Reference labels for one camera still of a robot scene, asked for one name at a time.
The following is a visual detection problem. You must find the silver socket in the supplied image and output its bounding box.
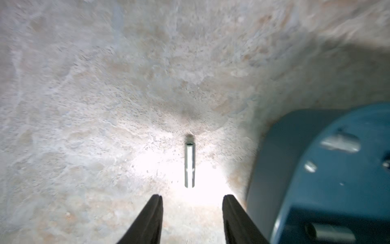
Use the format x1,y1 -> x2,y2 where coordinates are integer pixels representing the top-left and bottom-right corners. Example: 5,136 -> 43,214
184,142 -> 196,189
304,223 -> 356,244
320,133 -> 362,154

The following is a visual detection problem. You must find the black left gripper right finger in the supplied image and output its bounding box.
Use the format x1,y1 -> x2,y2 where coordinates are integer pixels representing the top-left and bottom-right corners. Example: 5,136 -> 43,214
222,195 -> 269,244

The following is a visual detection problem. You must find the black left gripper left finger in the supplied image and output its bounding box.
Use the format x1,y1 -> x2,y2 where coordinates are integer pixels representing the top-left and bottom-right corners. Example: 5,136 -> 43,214
117,194 -> 164,244

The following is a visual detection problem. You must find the teal plastic storage box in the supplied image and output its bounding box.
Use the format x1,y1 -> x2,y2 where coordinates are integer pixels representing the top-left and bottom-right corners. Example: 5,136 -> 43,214
247,103 -> 390,244

